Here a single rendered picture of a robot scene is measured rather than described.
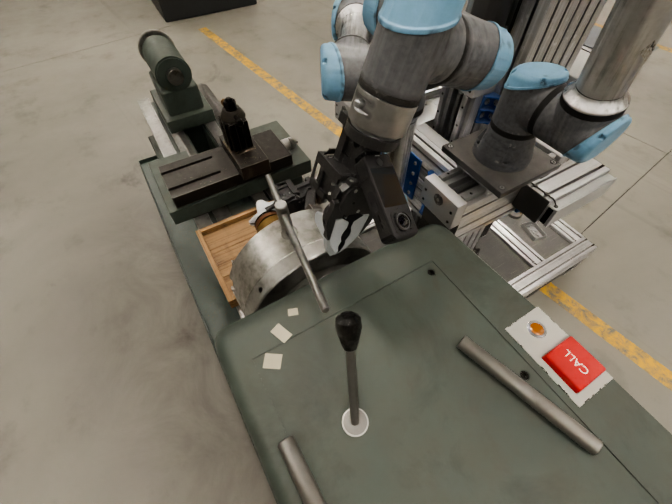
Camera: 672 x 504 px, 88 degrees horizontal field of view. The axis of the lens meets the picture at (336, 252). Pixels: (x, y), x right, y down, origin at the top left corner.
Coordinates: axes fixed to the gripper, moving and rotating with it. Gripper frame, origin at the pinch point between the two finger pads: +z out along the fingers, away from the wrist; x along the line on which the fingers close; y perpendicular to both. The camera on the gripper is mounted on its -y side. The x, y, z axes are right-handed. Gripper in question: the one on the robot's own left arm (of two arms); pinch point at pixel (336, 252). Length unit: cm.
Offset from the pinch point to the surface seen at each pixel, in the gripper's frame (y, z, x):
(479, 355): -23.6, 0.9, -10.8
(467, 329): -19.4, 2.0, -13.9
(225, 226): 55, 44, -6
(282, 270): 7.5, 11.5, 3.3
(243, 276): 13.6, 18.5, 7.6
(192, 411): 38, 143, 8
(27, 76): 431, 159, 51
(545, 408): -33.2, 0.2, -13.0
